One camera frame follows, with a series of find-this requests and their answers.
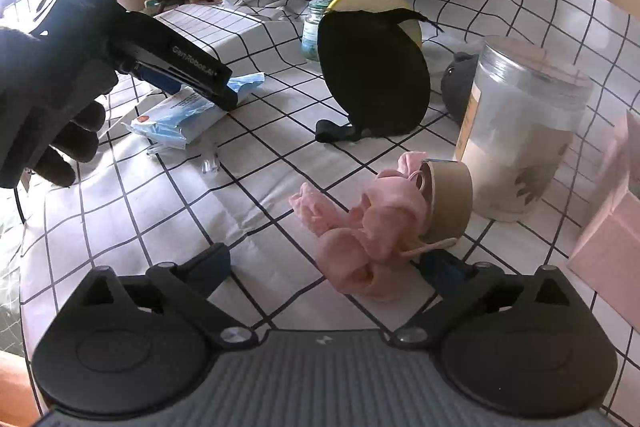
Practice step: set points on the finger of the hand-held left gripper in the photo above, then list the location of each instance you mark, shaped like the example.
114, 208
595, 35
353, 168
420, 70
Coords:
220, 98

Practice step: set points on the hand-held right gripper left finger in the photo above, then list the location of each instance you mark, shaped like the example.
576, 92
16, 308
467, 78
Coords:
214, 266

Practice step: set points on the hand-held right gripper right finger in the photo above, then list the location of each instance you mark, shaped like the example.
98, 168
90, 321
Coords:
441, 268

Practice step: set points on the blue face mask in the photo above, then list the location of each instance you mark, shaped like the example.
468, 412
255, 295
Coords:
246, 86

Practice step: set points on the pink fluffy sock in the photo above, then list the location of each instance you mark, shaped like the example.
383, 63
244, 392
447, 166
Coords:
370, 232

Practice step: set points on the black and yellow round pad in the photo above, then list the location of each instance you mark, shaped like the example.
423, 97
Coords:
375, 72

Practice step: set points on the pink box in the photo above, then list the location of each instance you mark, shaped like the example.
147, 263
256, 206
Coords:
610, 227

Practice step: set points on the dark plush toy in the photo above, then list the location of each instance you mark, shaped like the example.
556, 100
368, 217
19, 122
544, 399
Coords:
460, 82

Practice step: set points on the person's left hand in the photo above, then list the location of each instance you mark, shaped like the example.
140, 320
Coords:
45, 107

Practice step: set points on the face mask packet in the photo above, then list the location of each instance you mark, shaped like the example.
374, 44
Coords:
172, 119

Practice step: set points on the clear plastic scraps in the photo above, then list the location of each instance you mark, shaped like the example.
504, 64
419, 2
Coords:
207, 162

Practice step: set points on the brown tape roll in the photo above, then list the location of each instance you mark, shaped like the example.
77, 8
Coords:
450, 202

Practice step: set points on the white checked tablecloth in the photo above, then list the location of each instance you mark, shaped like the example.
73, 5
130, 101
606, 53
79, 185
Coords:
270, 187

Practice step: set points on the glass jar green lid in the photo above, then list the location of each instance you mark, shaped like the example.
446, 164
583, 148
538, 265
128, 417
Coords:
315, 32

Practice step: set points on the clear plastic jar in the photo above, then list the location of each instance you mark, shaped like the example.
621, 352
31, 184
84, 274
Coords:
520, 132

